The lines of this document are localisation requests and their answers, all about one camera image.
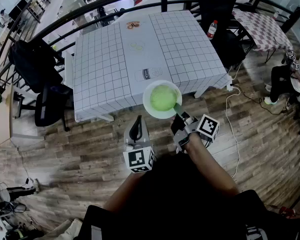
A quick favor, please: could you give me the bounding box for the green vegetable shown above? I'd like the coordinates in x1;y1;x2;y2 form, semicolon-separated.
149;84;178;112

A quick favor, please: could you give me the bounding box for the white power strip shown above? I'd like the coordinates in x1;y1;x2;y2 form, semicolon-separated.
226;74;235;92

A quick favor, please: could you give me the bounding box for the purple checkered cloth table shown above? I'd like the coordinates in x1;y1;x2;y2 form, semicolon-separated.
230;8;294;64

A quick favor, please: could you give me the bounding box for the person's black clothing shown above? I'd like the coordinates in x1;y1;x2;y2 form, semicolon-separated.
77;153;300;240

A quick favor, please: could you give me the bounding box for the white round bowl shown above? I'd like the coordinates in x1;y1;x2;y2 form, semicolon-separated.
142;79;183;120

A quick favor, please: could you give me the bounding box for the person's left forearm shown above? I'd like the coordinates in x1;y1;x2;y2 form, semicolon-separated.
102;170;147;214

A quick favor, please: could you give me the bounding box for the black high-back chair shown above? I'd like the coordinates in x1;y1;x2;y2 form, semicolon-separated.
196;0;248;69

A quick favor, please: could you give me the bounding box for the white floor cable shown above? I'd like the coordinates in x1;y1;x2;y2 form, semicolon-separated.
224;65;242;179

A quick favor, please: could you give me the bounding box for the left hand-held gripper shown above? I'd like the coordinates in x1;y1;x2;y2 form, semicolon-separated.
122;114;156;174

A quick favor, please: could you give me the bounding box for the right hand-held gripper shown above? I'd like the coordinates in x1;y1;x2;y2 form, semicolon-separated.
170;102;221;155

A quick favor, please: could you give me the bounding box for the light wooden desk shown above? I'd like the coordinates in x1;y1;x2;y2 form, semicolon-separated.
0;83;15;150

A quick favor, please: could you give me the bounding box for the beige cloth bag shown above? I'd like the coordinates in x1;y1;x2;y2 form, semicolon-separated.
38;217;84;240

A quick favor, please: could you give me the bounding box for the black floor cable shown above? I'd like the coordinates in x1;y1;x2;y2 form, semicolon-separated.
230;83;292;116

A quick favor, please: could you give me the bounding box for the black metal railing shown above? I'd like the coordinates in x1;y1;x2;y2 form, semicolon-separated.
0;0;300;90

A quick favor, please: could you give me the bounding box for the red label water bottle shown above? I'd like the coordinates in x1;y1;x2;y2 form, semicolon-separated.
206;19;219;41

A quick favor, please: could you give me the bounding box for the black office chair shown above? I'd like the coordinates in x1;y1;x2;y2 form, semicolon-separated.
8;39;75;133

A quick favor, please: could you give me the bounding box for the tangle of black cables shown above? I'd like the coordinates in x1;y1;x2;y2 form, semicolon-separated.
0;176;41;240

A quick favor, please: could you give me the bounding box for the white grid cloth table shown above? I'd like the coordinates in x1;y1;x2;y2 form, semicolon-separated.
72;9;233;124

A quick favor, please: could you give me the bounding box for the metal storage shelf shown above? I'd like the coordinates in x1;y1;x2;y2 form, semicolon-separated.
26;0;60;24

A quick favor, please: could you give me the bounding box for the person's right forearm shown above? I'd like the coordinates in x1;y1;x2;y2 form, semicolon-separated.
184;133;241;200

